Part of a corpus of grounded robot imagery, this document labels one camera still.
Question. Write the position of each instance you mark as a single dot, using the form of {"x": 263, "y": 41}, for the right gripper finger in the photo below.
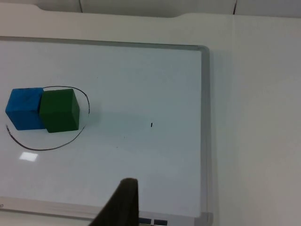
{"x": 122, "y": 204}

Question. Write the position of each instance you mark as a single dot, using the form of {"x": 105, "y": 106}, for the green cube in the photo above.
{"x": 58, "y": 110}

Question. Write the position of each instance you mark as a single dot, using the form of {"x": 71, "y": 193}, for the blue cube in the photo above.
{"x": 22, "y": 106}

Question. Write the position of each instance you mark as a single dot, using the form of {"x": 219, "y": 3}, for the grey-framed whiteboard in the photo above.
{"x": 141, "y": 94}

